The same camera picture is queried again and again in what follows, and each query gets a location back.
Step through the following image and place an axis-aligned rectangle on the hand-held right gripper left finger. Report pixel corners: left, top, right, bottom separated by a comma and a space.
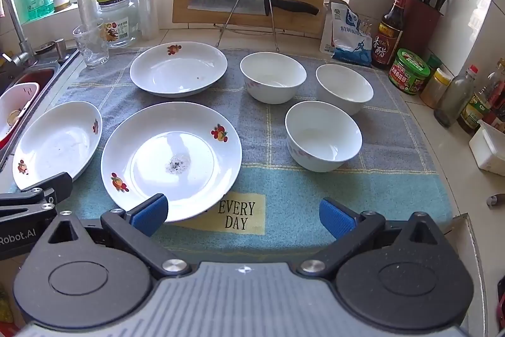
48, 194, 190, 280

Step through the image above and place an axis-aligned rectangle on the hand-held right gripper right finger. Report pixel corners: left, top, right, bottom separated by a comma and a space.
298, 198, 439, 278

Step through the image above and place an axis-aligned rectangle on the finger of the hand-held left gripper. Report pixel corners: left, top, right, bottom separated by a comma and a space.
0, 171, 74, 221

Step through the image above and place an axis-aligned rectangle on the white fruit print plate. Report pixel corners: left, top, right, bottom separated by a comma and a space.
100, 101, 243, 223
12, 100, 103, 191
129, 41, 229, 98

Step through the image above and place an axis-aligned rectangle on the white floral bowl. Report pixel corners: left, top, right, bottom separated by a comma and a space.
240, 51, 307, 104
316, 63, 374, 116
285, 100, 363, 172

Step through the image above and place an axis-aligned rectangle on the white slotted basket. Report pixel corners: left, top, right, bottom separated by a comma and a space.
0, 82, 41, 143

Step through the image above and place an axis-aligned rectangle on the red basin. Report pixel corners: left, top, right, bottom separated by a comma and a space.
0, 66, 56, 97

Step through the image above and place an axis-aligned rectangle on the grey blue checked towel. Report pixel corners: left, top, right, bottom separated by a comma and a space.
10, 45, 454, 255

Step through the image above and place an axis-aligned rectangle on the steel sink knob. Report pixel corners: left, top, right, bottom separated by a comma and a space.
53, 38, 68, 62

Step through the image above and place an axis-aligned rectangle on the clear glass cup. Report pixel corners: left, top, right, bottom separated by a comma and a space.
72, 19, 110, 69

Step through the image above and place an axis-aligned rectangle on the steel faucet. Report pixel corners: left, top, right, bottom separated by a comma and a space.
0, 0, 37, 66

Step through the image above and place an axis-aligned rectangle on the green lid sauce jar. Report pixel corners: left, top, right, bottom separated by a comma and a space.
388, 48, 431, 96

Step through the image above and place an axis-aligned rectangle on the yellow lid spice jar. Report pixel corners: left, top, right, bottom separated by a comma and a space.
419, 68, 454, 109

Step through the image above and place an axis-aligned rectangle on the clear red cap glass bottle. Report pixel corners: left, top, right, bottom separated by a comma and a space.
434, 64, 479, 128

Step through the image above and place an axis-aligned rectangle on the white plastic container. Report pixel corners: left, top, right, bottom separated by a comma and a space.
469, 119, 505, 177

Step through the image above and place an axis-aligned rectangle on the green lid glass jar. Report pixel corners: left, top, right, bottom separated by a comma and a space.
97, 0, 140, 49

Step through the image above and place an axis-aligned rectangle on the white blue salt bag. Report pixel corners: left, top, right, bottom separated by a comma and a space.
319, 0, 373, 67

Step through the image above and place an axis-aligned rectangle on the green label oil bottle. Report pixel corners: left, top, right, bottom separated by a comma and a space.
458, 82, 494, 135

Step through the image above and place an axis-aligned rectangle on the dark vinegar bottle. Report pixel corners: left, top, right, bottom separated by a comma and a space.
371, 0, 411, 70

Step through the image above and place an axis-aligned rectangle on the red sauce bottle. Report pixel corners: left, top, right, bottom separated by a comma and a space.
483, 69, 505, 126

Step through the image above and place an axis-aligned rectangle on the dark red knife block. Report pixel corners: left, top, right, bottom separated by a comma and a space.
402, 0, 443, 57

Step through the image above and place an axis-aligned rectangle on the steel wire rack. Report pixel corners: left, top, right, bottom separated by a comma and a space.
213, 0, 285, 52

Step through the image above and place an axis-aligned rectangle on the black handled kitchen knife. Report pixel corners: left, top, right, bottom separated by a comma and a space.
188, 0, 319, 16

